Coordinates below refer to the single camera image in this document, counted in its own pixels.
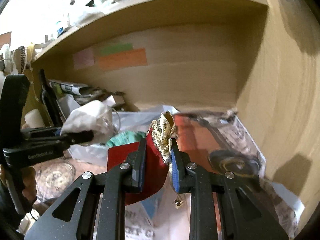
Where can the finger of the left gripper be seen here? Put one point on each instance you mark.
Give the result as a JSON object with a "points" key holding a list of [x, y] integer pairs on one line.
{"points": [[65, 142], [41, 132]]}

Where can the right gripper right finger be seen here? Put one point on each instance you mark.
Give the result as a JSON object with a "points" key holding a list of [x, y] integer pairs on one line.
{"points": [[180, 178]]}

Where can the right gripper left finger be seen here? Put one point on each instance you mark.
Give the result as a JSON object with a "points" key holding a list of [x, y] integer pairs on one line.
{"points": [[134, 179]]}

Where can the red pouch with gold ribbon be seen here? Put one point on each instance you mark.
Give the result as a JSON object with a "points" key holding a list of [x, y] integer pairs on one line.
{"points": [[158, 146]]}

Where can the green knitted cloth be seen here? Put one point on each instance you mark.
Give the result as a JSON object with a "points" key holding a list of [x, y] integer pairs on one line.
{"points": [[125, 137]]}

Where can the white cloth bundle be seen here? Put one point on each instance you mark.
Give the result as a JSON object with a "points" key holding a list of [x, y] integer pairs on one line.
{"points": [[94, 116]]}

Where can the person's left hand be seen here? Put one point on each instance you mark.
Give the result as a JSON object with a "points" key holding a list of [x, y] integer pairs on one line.
{"points": [[29, 192]]}

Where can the dark glass bottle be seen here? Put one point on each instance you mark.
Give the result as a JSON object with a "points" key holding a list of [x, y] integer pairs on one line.
{"points": [[48, 98]]}

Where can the clear plastic storage box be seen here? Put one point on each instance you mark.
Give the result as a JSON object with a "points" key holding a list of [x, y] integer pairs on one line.
{"points": [[96, 154]]}

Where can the red book cover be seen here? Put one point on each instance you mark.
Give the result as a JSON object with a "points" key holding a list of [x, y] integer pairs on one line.
{"points": [[198, 139]]}

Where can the rolled newspaper stack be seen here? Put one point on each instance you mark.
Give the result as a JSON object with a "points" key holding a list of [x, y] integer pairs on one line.
{"points": [[76, 90]]}

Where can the small white cardboard box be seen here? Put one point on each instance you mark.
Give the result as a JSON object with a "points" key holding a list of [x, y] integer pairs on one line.
{"points": [[114, 101]]}

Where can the pink paper label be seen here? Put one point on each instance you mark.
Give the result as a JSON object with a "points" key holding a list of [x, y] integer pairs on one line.
{"points": [[83, 59]]}

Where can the orange paper label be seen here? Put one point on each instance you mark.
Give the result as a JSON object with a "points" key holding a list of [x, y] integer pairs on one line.
{"points": [[123, 59]]}

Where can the green paper label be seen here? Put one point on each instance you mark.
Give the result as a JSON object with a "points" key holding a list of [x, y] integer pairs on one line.
{"points": [[115, 48]]}

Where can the wooden shelf board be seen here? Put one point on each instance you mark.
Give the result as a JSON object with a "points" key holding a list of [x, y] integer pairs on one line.
{"points": [[138, 15]]}

